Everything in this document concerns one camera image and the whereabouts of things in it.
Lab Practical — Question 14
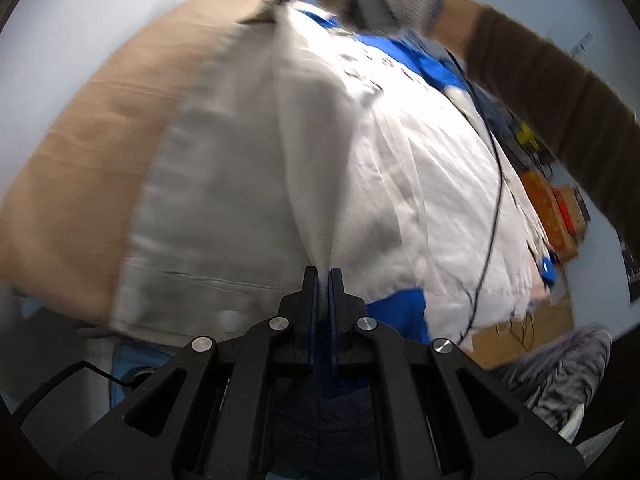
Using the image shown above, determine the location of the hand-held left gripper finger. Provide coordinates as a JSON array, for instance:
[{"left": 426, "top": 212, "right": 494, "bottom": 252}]
[
  {"left": 57, "top": 266, "right": 321, "bottom": 480},
  {"left": 321, "top": 268, "right": 587, "bottom": 480}
]

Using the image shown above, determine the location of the white and blue jacket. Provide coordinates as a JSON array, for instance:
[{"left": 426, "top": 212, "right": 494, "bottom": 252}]
[{"left": 110, "top": 0, "right": 557, "bottom": 357}]

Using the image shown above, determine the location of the person's right forearm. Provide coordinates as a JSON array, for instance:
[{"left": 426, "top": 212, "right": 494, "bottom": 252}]
[{"left": 434, "top": 0, "right": 640, "bottom": 253}]

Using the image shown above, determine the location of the dark navy garment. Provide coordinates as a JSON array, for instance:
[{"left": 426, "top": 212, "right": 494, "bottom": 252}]
[{"left": 271, "top": 379, "right": 377, "bottom": 463}]

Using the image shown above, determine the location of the yellow box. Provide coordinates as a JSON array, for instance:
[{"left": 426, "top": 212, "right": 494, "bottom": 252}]
[{"left": 519, "top": 124, "right": 547, "bottom": 162}]

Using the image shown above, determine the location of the grey striped fleece cloth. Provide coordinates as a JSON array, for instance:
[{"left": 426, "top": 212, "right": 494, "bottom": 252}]
[{"left": 492, "top": 322, "right": 614, "bottom": 442}]

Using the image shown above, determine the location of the orange box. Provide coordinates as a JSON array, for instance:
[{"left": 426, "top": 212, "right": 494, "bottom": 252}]
[{"left": 519, "top": 170, "right": 592, "bottom": 264}]

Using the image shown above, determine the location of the tan blanket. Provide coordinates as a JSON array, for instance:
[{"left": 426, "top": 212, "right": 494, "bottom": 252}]
[{"left": 0, "top": 0, "right": 282, "bottom": 322}]

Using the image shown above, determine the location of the red box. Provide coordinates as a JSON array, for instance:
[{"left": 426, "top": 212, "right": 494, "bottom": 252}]
[{"left": 552, "top": 186, "right": 592, "bottom": 237}]

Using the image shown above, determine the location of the window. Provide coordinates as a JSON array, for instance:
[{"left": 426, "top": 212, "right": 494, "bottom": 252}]
[{"left": 620, "top": 240, "right": 640, "bottom": 307}]

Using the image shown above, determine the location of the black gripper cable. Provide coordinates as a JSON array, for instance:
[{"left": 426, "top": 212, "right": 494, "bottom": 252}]
[
  {"left": 442, "top": 47, "right": 504, "bottom": 349},
  {"left": 14, "top": 359, "right": 143, "bottom": 423}
]

